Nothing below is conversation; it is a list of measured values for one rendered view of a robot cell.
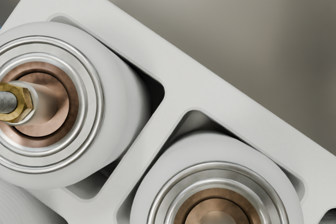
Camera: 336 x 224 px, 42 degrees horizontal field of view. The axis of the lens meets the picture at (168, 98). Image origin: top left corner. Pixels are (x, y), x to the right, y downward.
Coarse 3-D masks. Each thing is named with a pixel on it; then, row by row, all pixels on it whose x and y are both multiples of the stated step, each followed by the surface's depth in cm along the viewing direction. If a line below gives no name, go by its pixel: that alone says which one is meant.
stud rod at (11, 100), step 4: (0, 92) 19; (4, 92) 19; (8, 92) 20; (0, 96) 18; (4, 96) 19; (8, 96) 19; (12, 96) 20; (0, 100) 18; (4, 100) 19; (8, 100) 19; (12, 100) 20; (16, 100) 20; (0, 104) 18; (4, 104) 19; (8, 104) 19; (12, 104) 20; (0, 108) 19; (4, 108) 19; (8, 108) 19; (12, 108) 20; (0, 112) 19; (4, 112) 20; (8, 112) 20
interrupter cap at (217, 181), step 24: (192, 168) 23; (216, 168) 23; (240, 168) 23; (168, 192) 23; (192, 192) 23; (216, 192) 23; (240, 192) 23; (264, 192) 23; (168, 216) 23; (192, 216) 23; (240, 216) 23; (264, 216) 23
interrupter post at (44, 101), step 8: (16, 80) 21; (32, 88) 21; (40, 88) 22; (48, 88) 24; (32, 96) 21; (40, 96) 22; (48, 96) 23; (32, 104) 21; (40, 104) 21; (48, 104) 23; (56, 104) 24; (32, 112) 21; (40, 112) 22; (48, 112) 23; (24, 120) 21; (32, 120) 21; (40, 120) 23; (48, 120) 24
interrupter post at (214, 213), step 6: (204, 216) 23; (210, 216) 22; (216, 216) 22; (222, 216) 22; (228, 216) 23; (198, 222) 23; (204, 222) 22; (210, 222) 21; (216, 222) 21; (222, 222) 21; (228, 222) 21; (234, 222) 22
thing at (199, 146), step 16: (176, 144) 30; (192, 144) 24; (208, 144) 24; (224, 144) 24; (240, 144) 24; (160, 160) 24; (176, 160) 24; (192, 160) 24; (240, 160) 23; (256, 160) 24; (160, 176) 24; (272, 176) 23; (144, 192) 24; (288, 192) 23; (144, 208) 24; (288, 208) 23
